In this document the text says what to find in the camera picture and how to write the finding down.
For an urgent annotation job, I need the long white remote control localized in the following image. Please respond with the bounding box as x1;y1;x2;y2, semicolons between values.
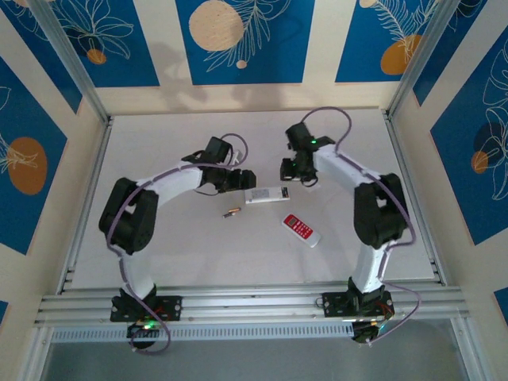
244;185;291;206

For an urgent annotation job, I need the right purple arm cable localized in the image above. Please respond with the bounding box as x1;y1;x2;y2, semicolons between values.
301;106;421;345

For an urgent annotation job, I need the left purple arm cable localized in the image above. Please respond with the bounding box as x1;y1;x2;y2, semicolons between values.
106;133;249;356

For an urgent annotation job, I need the left black controller board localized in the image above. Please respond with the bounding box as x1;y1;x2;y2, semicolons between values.
125;321;160;350

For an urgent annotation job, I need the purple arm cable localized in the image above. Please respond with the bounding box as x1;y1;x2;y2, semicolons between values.
301;106;421;345
106;133;249;356

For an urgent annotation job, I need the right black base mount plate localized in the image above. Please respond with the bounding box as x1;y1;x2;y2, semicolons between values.
321;291;394;321

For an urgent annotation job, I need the left aluminium corner post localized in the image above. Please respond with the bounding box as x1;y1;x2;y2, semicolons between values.
28;0;112;125

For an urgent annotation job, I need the right black controller board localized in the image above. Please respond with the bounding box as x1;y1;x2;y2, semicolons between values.
351;320;388;347

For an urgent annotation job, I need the right aluminium corner post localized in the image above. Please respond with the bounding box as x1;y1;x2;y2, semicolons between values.
387;0;464;118

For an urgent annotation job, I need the left aluminium table side rail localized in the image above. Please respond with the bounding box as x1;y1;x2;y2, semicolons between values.
57;117;116;294

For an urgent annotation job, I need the aluminium table side rail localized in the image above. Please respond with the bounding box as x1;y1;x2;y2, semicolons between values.
381;109;448;286
57;117;116;294

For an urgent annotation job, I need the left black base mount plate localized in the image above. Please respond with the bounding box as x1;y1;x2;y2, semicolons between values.
110;295;183;323

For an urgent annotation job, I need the aluminium cross rail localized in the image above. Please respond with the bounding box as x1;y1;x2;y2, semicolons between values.
33;283;471;326

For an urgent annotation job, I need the black controller board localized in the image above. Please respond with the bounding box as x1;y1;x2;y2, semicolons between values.
125;321;160;350
351;320;388;347

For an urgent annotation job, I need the right aluminium table side rail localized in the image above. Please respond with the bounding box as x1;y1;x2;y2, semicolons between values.
381;109;448;286

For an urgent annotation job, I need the grey slotted cable duct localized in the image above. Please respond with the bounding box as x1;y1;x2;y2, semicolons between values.
49;321;354;343

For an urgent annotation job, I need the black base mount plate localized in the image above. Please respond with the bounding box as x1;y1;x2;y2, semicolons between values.
321;291;394;321
110;295;183;323

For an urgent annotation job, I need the aluminium corner post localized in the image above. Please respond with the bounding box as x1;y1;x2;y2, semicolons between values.
28;0;112;125
387;0;464;118

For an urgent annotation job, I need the small red white remote control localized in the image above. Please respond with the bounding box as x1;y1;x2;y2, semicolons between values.
281;213;322;249

